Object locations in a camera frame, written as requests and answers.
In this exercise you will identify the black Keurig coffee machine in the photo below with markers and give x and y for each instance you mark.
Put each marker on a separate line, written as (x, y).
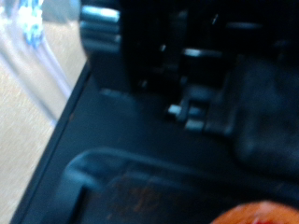
(155, 124)

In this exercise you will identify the white coffee pod red lid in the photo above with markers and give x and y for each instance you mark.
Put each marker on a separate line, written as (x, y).
(258, 214)

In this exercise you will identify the clear water reservoir black lid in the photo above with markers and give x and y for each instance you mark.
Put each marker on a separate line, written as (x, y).
(31, 31)

